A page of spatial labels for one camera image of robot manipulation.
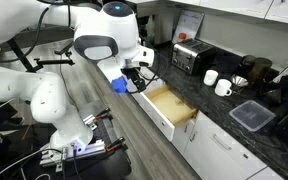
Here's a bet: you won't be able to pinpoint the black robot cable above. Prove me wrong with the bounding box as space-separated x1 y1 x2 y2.
0 6 52 64

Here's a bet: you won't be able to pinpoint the white mug left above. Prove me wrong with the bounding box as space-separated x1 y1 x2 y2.
203 70 218 86

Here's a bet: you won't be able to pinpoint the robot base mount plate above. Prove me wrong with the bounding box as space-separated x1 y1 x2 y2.
38 114 128 173

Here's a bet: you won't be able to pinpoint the white upper cabinets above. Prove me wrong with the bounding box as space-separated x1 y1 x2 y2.
172 0 288 23

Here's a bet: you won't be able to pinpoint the white lower cabinet drawer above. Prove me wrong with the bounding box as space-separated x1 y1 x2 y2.
184 111 266 180

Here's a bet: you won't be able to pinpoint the metal funnel dripper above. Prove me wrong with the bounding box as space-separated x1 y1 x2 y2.
231 75 248 87

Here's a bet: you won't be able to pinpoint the white mug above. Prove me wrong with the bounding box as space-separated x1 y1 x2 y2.
215 79 232 96
203 70 218 86

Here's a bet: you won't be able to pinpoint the whiteboard sign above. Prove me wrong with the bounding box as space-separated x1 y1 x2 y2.
172 10 204 43

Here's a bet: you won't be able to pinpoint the orange lid jar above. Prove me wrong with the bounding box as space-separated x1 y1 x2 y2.
178 33 187 41

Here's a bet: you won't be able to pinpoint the white mug right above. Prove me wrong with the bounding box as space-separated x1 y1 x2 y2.
215 79 232 96

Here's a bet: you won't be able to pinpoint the white wooden drawer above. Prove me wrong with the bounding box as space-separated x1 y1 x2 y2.
136 85 197 141

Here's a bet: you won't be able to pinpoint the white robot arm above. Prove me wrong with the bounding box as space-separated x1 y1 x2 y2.
0 0 154 149

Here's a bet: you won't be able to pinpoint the silver toaster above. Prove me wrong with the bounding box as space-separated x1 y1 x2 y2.
171 39 217 75

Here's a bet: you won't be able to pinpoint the blue wrist button block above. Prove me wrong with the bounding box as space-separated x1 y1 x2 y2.
111 76 127 93

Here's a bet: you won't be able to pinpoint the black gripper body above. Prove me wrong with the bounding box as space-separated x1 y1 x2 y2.
122 68 146 94

